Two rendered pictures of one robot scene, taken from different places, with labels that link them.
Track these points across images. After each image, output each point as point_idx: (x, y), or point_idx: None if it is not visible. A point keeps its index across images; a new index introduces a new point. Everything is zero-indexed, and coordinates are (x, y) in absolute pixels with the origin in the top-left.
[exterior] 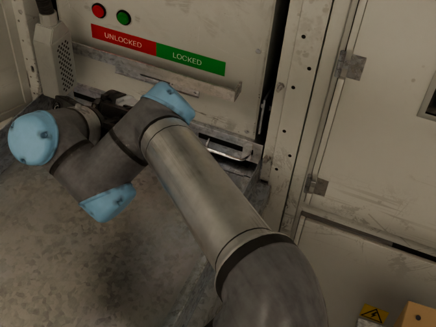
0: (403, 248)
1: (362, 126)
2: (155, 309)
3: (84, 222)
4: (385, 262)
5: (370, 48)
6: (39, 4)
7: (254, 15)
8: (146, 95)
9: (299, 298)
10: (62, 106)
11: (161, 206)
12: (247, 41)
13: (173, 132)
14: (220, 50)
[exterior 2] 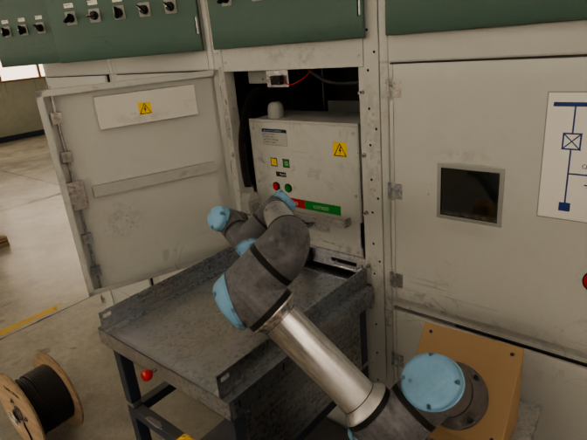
0: (463, 327)
1: (410, 230)
2: None
3: None
4: None
5: (402, 178)
6: (244, 181)
7: (350, 175)
8: (271, 195)
9: (289, 226)
10: None
11: (300, 293)
12: (349, 190)
13: (275, 202)
14: (336, 199)
